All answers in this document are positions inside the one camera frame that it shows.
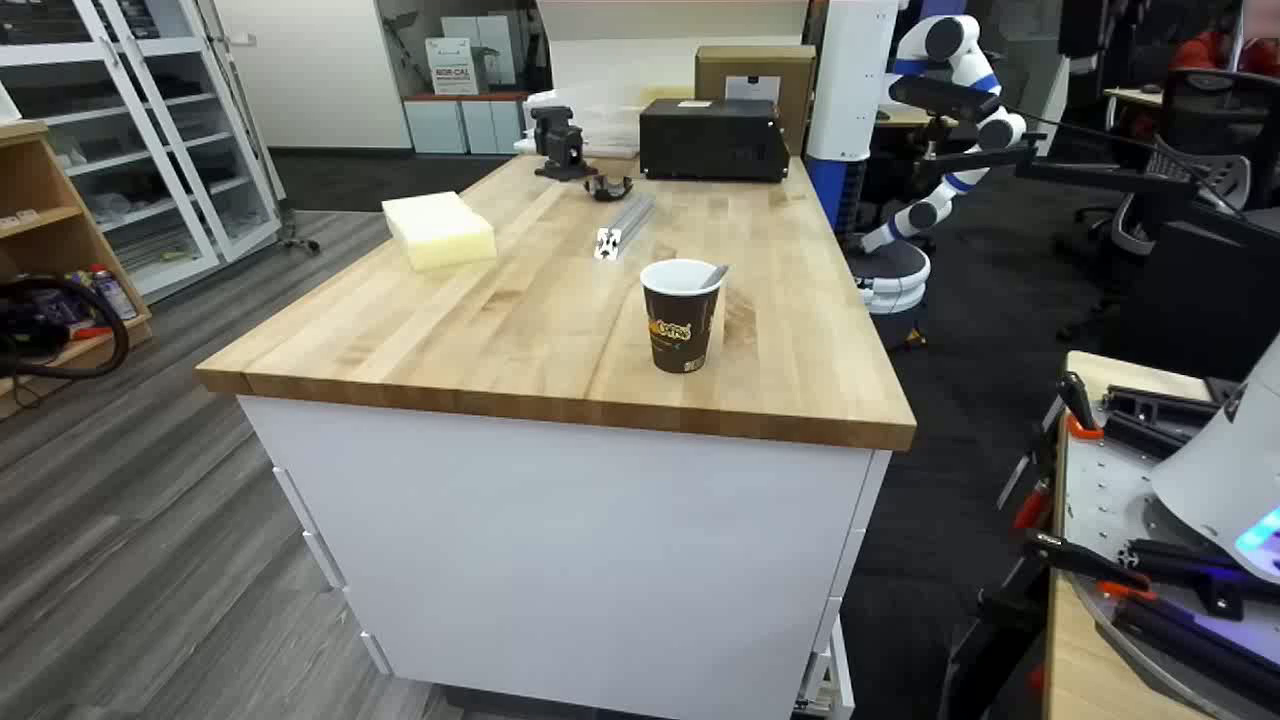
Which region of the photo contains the dark brown paper cup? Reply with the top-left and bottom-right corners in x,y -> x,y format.
637,254 -> 733,377

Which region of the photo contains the white counter cabinet base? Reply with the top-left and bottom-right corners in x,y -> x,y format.
236,391 -> 898,720

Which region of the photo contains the aluminium extrusion bar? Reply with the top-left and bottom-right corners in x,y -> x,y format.
592,191 -> 659,265

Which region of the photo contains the small black metal clamp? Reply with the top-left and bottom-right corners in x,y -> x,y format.
584,166 -> 641,207

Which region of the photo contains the black equipment box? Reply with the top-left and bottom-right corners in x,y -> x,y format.
637,97 -> 794,189

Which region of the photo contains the pale yellow foam block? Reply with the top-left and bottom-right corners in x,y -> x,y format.
381,189 -> 499,276

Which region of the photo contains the white storage bins row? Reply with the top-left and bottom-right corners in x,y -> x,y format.
402,86 -> 534,158

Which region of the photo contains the white pillar with blue base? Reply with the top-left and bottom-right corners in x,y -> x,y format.
804,0 -> 905,239

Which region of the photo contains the white box with label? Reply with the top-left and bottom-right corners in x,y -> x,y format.
419,33 -> 483,98

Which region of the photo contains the white and blue robot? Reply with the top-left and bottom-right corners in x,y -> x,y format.
849,6 -> 1034,321

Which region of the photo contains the white glass-door shelving cabinet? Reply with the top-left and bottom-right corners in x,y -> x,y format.
0,0 -> 289,300

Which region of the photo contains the wooden side table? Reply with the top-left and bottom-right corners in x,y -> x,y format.
1041,347 -> 1280,720

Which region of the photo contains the black office chair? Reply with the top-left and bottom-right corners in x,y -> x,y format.
1052,62 -> 1280,378

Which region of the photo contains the grey curved sheet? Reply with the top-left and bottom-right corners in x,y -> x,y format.
1147,331 -> 1280,592

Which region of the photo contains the light wooden shelf unit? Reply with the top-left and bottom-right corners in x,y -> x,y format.
0,117 -> 159,408

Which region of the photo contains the black tool with orange handle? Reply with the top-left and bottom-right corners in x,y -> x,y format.
1021,528 -> 1159,592

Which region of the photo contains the black bag with strap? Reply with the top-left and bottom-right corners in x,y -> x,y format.
0,269 -> 138,383

